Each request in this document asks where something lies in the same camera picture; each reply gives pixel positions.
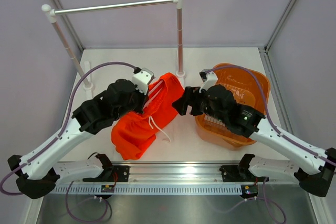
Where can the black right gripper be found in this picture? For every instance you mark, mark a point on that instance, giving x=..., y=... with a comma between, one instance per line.
x=192, y=98

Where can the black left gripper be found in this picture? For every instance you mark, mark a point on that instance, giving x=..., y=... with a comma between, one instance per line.
x=144, y=98

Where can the pink clothes hanger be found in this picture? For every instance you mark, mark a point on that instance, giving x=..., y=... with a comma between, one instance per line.
x=154, y=92

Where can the orange shorts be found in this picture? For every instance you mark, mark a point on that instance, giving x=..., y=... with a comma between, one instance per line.
x=134, y=133

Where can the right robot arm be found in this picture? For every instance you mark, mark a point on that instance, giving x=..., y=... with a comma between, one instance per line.
x=311, y=167

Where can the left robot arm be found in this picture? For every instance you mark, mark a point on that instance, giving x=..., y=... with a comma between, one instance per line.
x=40, y=171

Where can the orange plastic laundry basket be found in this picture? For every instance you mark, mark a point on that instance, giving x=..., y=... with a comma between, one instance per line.
x=248, y=89

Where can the white metal clothes rack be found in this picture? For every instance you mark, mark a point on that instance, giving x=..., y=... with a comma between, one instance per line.
x=127, y=25

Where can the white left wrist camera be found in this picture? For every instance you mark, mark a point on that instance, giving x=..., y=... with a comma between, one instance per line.
x=141, y=79

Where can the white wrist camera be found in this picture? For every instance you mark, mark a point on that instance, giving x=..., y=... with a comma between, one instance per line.
x=141, y=79
x=209, y=79

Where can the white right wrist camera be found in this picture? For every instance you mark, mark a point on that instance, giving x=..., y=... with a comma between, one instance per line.
x=209, y=79

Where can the aluminium mounting rail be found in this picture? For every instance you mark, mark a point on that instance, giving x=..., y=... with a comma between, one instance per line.
x=173, y=172

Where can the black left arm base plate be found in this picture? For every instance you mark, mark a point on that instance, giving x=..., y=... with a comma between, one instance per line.
x=120, y=174

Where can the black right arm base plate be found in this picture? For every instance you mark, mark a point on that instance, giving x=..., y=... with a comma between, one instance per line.
x=235, y=173

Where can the white slotted cable duct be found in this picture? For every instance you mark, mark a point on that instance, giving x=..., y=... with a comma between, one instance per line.
x=87, y=189

